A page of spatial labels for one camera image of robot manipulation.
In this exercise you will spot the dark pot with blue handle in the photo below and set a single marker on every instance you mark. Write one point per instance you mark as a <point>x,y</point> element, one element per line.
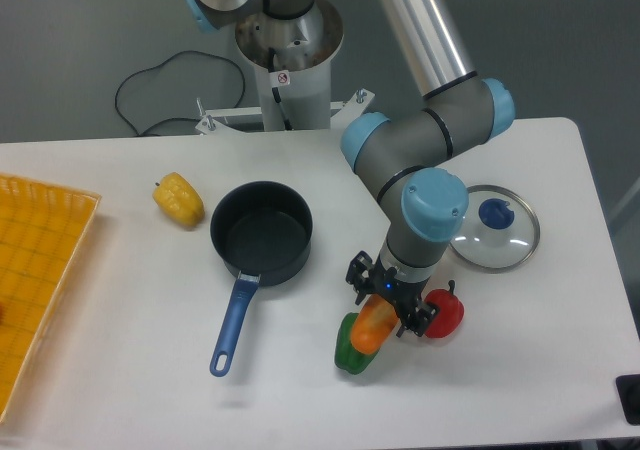
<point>262,231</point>

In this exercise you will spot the yellow bell pepper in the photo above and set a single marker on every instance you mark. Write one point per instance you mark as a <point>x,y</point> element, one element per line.
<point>178,200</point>

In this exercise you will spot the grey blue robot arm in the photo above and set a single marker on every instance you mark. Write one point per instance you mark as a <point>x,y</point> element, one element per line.
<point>398,161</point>

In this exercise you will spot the red bell pepper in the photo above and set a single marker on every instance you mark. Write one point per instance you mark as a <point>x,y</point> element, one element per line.
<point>450,311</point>

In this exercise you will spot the black object at table edge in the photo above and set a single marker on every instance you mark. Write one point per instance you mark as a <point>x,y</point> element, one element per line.
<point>628,387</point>

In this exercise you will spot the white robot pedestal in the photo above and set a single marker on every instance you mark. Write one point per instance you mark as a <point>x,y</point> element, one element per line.
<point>292,61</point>

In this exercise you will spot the green bell pepper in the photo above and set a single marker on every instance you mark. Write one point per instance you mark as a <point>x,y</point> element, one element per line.
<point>346,357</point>

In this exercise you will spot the glass lid with blue knob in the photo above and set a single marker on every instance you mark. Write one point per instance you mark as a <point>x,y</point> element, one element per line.
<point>500,230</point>

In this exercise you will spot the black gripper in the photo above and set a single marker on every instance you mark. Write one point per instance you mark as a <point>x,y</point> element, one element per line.
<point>366,278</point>

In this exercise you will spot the long orange bread loaf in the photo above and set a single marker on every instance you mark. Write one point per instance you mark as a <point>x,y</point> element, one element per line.
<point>373,325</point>

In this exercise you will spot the yellow woven basket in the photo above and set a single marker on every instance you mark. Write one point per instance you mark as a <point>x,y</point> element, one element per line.
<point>43,227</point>

